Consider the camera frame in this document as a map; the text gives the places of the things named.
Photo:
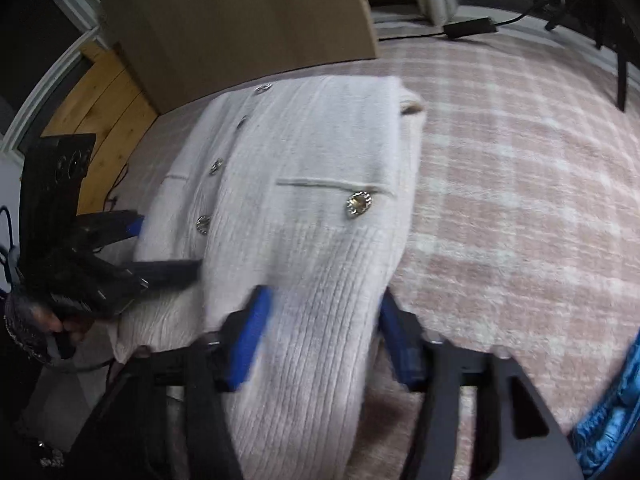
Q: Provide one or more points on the light wood cabinet panel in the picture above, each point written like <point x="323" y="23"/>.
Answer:
<point x="181" y="50"/>

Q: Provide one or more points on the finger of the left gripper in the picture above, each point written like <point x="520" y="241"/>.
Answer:
<point x="108" y="227"/>
<point x="172" y="274"/>

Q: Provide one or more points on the black power adapter with cable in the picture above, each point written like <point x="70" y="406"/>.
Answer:
<point x="469" y="28"/>

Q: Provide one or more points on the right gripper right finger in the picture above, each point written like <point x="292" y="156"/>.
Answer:
<point x="515" y="433"/>

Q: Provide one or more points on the blue puffer jacket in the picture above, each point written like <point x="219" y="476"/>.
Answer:
<point x="606" y="440"/>

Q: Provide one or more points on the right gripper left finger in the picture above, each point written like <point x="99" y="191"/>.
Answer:
<point x="126" y="435"/>

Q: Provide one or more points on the pine wood board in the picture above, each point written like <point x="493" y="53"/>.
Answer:
<point x="109" y="103"/>

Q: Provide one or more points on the person's left hand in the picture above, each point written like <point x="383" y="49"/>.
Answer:
<point x="75" y="328"/>

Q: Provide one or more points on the white knit cardigan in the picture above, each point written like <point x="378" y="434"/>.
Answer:
<point x="306" y="186"/>

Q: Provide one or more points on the black chair leg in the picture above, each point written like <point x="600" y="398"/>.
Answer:
<point x="622" y="78"/>

